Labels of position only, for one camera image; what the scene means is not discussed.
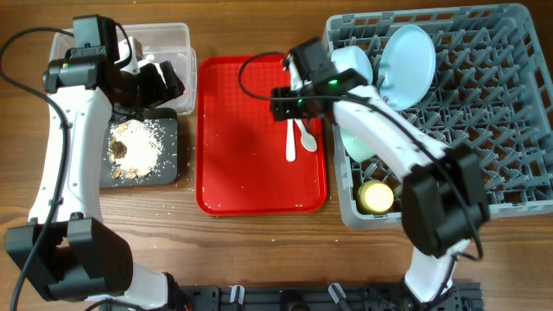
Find white plastic spoon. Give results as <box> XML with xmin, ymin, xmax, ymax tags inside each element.
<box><xmin>295</xmin><ymin>119</ymin><xmax>318</xmax><ymax>152</ymax></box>

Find white plastic fork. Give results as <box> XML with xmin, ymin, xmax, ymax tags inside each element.
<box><xmin>285</xmin><ymin>119</ymin><xmax>296</xmax><ymax>162</ymax></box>

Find light blue bowl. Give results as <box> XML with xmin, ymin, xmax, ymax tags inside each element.
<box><xmin>331</xmin><ymin>46</ymin><xmax>373</xmax><ymax>84</ymax></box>

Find food scraps and rice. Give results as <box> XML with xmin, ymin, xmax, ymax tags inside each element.
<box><xmin>107</xmin><ymin>119</ymin><xmax>164</xmax><ymax>180</ymax></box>

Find mint green bowl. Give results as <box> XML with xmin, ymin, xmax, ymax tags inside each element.
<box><xmin>340</xmin><ymin>128</ymin><xmax>376</xmax><ymax>162</ymax></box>

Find light blue plate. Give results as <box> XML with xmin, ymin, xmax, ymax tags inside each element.
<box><xmin>378</xmin><ymin>24</ymin><xmax>436</xmax><ymax>111</ymax></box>

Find yellow plastic cup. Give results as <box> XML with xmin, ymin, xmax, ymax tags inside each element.
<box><xmin>357</xmin><ymin>181</ymin><xmax>394</xmax><ymax>214</ymax></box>

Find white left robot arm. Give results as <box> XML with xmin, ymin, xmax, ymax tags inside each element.
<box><xmin>6</xmin><ymin>15</ymin><xmax>192</xmax><ymax>310</ymax></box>

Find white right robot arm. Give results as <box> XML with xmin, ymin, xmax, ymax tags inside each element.
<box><xmin>270</xmin><ymin>38</ymin><xmax>490</xmax><ymax>307</ymax></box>

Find grey dishwasher rack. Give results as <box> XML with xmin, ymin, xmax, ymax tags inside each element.
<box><xmin>323</xmin><ymin>3</ymin><xmax>552</xmax><ymax>218</ymax></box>

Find black plastic tray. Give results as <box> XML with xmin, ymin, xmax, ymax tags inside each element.
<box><xmin>100</xmin><ymin>108</ymin><xmax>178</xmax><ymax>188</ymax></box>

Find clear plastic bin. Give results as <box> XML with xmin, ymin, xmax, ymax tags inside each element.
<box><xmin>43</xmin><ymin>15</ymin><xmax>197</xmax><ymax>114</ymax></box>

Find red serving tray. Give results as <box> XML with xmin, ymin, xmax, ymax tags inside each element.
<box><xmin>195</xmin><ymin>56</ymin><xmax>327</xmax><ymax>217</ymax></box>

